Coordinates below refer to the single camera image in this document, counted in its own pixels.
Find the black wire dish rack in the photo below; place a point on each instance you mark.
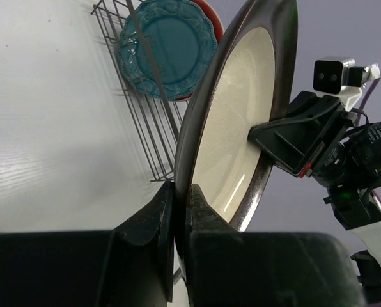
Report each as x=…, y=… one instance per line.
x=156, y=122

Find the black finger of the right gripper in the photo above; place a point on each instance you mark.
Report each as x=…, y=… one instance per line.
x=297, y=140

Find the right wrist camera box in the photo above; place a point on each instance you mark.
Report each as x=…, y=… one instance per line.
x=342, y=78

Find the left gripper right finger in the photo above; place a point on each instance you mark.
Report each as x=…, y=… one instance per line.
x=225, y=267

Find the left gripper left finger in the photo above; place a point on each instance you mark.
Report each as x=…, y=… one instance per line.
x=131, y=265

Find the cream plate with brown rim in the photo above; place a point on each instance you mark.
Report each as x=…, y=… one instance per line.
x=248, y=82

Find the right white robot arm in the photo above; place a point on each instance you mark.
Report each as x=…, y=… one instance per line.
x=355, y=203

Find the teal scalloped plate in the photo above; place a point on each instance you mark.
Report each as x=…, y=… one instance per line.
x=135, y=65

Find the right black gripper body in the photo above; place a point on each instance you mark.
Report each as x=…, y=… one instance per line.
x=334, y=166

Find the red plate with teal flower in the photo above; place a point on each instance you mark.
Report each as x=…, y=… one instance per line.
x=194, y=32

